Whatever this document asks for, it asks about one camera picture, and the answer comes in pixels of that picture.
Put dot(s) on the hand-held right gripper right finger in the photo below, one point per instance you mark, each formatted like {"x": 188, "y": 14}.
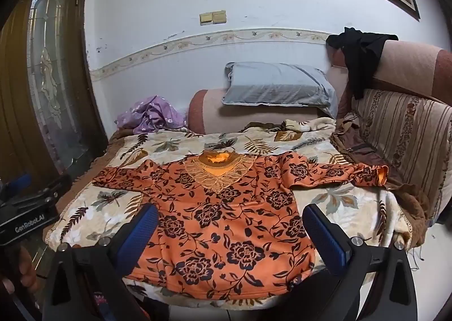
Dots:
{"x": 325, "y": 236}

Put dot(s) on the person's left hand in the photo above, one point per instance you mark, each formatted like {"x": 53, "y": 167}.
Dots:
{"x": 26, "y": 268}

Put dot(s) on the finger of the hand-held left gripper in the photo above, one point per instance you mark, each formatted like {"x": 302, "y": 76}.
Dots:
{"x": 49, "y": 190}
{"x": 19, "y": 180}

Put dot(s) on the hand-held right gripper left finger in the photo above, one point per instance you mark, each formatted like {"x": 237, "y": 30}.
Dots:
{"x": 141, "y": 232}

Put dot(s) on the grey pillow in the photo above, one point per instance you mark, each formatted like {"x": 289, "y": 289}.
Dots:
{"x": 275, "y": 84}

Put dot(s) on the beige wall switch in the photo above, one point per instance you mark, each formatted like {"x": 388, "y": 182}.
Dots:
{"x": 206, "y": 18}
{"x": 219, "y": 16}

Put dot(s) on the purple floral cloth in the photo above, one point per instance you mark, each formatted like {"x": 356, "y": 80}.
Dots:
{"x": 152, "y": 116}

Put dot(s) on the wooden door with glass pane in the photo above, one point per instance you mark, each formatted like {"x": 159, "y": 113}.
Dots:
{"x": 46, "y": 77}

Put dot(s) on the leaf print blanket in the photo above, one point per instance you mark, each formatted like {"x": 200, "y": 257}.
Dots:
{"x": 346, "y": 201}

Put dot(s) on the black garment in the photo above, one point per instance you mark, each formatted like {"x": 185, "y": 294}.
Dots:
{"x": 360, "y": 60}

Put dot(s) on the orange floral shirt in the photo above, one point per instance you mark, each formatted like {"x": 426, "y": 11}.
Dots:
{"x": 226, "y": 229}

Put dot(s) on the brown quilted cloth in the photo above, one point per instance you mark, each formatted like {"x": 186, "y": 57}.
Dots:
{"x": 353, "y": 144}

